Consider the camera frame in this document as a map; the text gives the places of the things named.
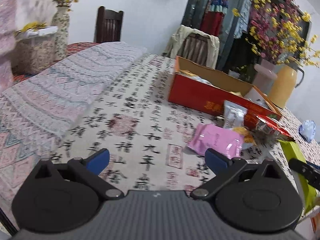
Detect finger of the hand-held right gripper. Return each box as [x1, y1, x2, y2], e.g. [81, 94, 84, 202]
[289, 158, 320, 189]
[305, 162, 320, 173]

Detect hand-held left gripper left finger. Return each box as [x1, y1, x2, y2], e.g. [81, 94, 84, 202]
[29, 148, 124, 201]

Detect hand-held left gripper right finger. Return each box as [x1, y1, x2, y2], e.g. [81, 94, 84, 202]
[190, 148, 288, 201]

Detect pink-purple snack packet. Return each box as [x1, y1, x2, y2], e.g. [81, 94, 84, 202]
[188, 123, 245, 158]

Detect long light green box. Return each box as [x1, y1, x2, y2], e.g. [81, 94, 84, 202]
[278, 140, 319, 214]

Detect clear orange cracker packet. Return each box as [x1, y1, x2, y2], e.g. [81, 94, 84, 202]
[232, 127, 257, 147]

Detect white snack packet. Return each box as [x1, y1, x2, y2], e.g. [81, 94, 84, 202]
[223, 100, 248, 130]

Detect red cardboard box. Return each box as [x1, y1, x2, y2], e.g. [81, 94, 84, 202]
[167, 56, 283, 121]

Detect gold orange biscuit stick packet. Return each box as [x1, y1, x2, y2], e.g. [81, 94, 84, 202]
[178, 69, 201, 79]

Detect blue white plastic bag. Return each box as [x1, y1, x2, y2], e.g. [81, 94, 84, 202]
[299, 120, 318, 143]

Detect pale patterned folded blanket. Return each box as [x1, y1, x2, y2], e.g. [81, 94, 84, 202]
[0, 41, 148, 211]

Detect yellow thermos jug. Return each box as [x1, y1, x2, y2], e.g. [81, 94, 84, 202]
[267, 56, 305, 109]

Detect pink ceramic vase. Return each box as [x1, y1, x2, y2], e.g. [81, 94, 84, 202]
[251, 59, 278, 96]

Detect wooden chair with jacket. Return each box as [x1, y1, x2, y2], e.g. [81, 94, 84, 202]
[179, 34, 213, 67]

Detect patterned storage box white lid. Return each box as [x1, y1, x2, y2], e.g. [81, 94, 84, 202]
[11, 26, 59, 74]

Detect chair with beige jacket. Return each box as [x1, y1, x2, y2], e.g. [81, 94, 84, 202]
[162, 25, 221, 69]

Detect small floral vase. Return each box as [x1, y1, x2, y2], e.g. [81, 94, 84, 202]
[52, 7, 71, 62]

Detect red hanging garment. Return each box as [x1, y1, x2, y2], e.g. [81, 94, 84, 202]
[200, 0, 229, 37]

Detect dark pink blossom branches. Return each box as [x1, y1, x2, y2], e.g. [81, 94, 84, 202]
[246, 0, 311, 64]

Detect pink flower vase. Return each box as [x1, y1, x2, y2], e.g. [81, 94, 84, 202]
[231, 0, 320, 68]

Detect pale hanging garment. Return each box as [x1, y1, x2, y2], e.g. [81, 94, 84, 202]
[234, 0, 252, 39]

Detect dark wooden chair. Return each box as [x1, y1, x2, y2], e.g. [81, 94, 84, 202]
[94, 6, 124, 44]

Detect yellow flower sprig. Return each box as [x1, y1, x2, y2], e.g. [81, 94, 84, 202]
[14, 22, 48, 34]

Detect dark framed glass door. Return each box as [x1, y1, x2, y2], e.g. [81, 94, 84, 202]
[181, 0, 313, 81]

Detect large pink white vase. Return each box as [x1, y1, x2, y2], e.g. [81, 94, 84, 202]
[0, 0, 58, 93]

